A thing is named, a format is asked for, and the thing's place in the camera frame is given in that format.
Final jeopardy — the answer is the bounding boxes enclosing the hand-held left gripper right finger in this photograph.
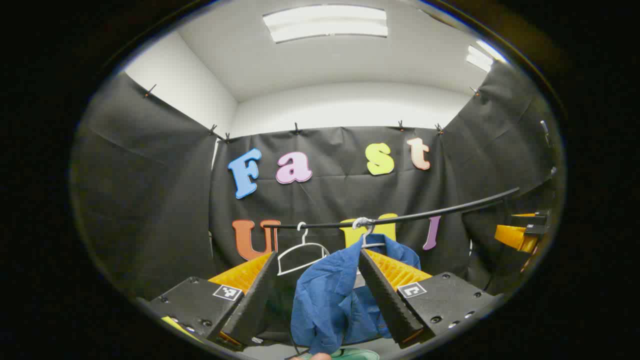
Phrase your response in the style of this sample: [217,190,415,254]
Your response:
[357,248,501,349]

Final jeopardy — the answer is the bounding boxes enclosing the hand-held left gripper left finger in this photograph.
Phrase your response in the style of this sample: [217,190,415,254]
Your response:
[145,251,279,351]

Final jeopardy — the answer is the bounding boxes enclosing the blue garment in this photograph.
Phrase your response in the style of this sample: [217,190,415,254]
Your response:
[290,233,422,355]

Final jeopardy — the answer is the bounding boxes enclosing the green mesh laundry hamper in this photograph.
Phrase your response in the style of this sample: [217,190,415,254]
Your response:
[292,347,381,360]

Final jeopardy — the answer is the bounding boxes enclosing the white wire clothes hanger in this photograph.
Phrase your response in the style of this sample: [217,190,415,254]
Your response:
[351,217,387,250]
[276,222,332,277]

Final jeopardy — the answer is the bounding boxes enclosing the black clothes rack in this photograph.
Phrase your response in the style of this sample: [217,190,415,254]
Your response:
[262,187,521,231]

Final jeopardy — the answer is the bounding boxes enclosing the black backdrop cloth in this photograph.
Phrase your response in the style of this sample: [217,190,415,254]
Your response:
[70,60,566,346]

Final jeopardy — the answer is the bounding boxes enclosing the row of black cloth clips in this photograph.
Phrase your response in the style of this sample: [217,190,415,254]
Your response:
[144,84,481,143]

